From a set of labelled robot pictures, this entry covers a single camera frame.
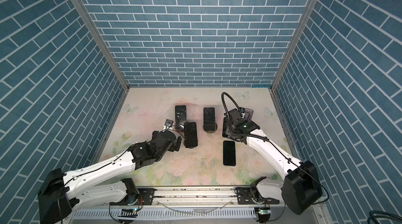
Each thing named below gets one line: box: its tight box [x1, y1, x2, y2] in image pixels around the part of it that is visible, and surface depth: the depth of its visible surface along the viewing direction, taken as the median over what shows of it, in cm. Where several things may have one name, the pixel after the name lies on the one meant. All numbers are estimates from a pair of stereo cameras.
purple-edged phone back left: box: [174, 105, 187, 132], surface depth 96 cm
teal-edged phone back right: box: [203, 106, 216, 131], surface depth 93 cm
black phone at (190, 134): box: [183, 121, 198, 148], surface depth 87 cm
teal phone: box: [222, 140, 237, 166], surface depth 88 cm
